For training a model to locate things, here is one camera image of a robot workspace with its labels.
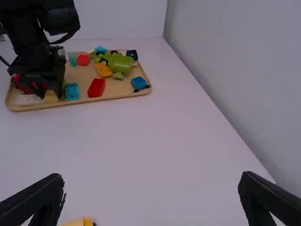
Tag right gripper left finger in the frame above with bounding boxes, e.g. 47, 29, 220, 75
0, 173, 67, 226

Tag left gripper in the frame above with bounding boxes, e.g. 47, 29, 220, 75
7, 42, 68, 100

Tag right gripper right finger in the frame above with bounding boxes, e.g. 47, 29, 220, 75
237, 171, 301, 226

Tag yellow toy car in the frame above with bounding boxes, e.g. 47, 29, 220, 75
58, 216, 97, 226

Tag pale yellow toy brick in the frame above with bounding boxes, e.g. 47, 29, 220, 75
43, 90, 59, 105

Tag turquoise toy brick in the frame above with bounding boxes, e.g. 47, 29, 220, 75
64, 82, 80, 102

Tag white toy brick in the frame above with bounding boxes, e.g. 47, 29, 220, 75
15, 94, 45, 106

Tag red toy brick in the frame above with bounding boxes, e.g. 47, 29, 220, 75
87, 78, 106, 98
11, 73, 49, 95
76, 54, 91, 67

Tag clear teal toy brick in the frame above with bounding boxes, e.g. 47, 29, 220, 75
67, 52, 79, 67

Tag green toy car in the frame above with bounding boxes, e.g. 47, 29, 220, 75
88, 48, 119, 66

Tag tan tray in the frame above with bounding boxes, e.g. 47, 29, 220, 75
4, 48, 152, 113

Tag lime green toy brick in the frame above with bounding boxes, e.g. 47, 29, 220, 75
108, 53, 134, 76

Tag dark blue toy brick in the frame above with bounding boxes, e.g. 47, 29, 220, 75
126, 49, 139, 61

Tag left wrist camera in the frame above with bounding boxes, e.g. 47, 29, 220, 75
48, 46, 67, 64

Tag black cable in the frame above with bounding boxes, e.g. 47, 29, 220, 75
46, 32, 74, 45

